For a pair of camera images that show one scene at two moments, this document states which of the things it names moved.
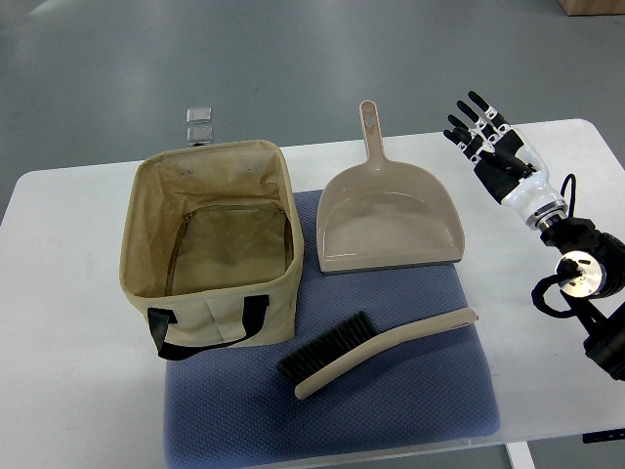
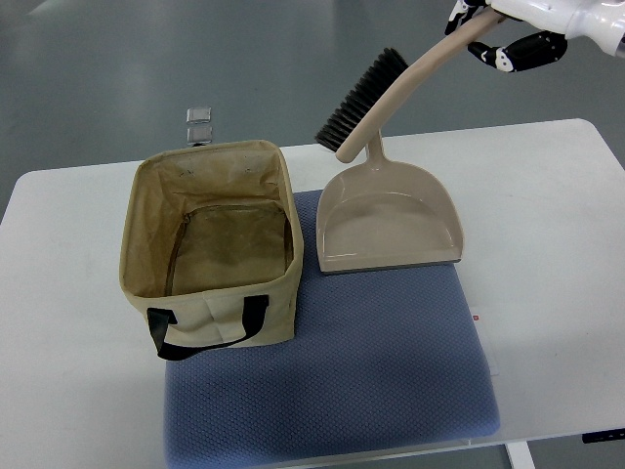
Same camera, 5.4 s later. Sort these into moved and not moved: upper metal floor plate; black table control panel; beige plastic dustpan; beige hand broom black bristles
Moved: beige hand broom black bristles
Not moved: upper metal floor plate; black table control panel; beige plastic dustpan
